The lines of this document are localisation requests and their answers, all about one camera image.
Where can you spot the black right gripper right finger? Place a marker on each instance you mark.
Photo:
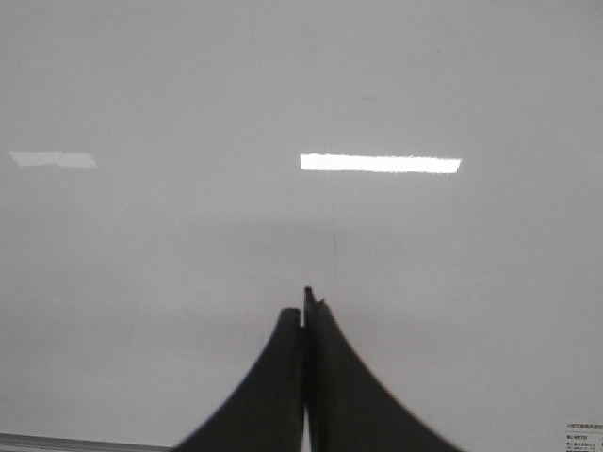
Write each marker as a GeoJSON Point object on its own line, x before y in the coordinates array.
{"type": "Point", "coordinates": [348, 408]}

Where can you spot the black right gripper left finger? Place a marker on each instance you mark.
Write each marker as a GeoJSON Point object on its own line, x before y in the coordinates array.
{"type": "Point", "coordinates": [266, 410]}

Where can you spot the white printed label sticker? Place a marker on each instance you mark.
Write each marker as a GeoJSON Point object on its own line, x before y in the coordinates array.
{"type": "Point", "coordinates": [583, 437]}

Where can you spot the white whiteboard with aluminium frame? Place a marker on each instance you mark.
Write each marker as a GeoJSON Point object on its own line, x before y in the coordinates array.
{"type": "Point", "coordinates": [175, 173]}

